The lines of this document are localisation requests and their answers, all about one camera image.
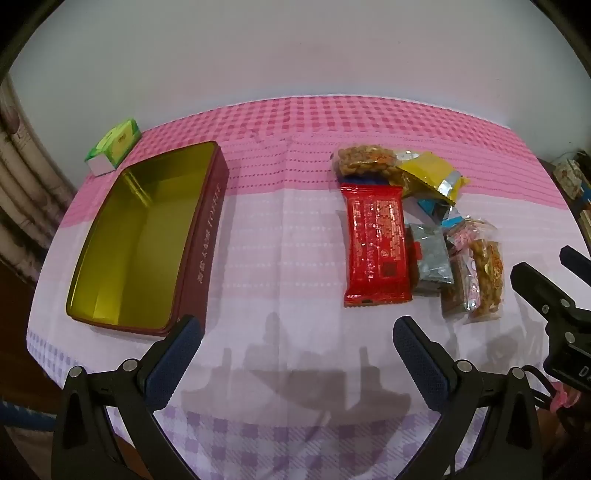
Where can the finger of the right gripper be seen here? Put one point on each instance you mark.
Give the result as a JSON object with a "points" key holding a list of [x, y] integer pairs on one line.
{"points": [[545, 296], [577, 263]]}

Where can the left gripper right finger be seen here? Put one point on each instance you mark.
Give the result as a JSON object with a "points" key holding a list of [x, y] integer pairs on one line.
{"points": [[487, 427]]}

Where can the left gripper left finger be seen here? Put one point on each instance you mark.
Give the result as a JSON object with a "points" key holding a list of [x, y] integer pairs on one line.
{"points": [[84, 444]]}

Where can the fried dough twist packet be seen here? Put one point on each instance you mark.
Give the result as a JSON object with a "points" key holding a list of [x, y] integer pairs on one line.
{"points": [[486, 280]]}

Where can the silver grey snack packet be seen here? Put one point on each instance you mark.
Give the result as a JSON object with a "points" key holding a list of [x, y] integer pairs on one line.
{"points": [[431, 269]]}

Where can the blue plum candy packet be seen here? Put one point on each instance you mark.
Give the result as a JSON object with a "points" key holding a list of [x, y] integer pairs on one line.
{"points": [[442, 213]]}

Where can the red snack packet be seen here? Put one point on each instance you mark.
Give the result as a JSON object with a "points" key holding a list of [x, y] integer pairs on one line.
{"points": [[378, 266]]}

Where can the stacked books on shelf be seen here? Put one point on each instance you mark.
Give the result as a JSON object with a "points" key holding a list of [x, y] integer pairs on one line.
{"points": [[571, 171]]}

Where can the yellow foil snack bag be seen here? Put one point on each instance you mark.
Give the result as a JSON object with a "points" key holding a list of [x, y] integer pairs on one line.
{"points": [[429, 176]]}

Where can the red gold toffee tin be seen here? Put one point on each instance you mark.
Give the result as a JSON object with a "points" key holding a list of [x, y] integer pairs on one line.
{"points": [[146, 261]]}

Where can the pink checkered tablecloth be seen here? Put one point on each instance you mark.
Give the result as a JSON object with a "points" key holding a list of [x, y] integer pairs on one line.
{"points": [[288, 382]]}

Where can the clear peanut snack bag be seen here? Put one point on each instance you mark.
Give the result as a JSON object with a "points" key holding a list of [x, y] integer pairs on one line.
{"points": [[369, 161]]}

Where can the beige patterned curtain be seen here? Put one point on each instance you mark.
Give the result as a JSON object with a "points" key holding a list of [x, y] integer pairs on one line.
{"points": [[34, 193]]}

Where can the green tissue pack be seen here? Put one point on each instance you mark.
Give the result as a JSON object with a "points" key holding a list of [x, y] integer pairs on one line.
{"points": [[113, 148]]}

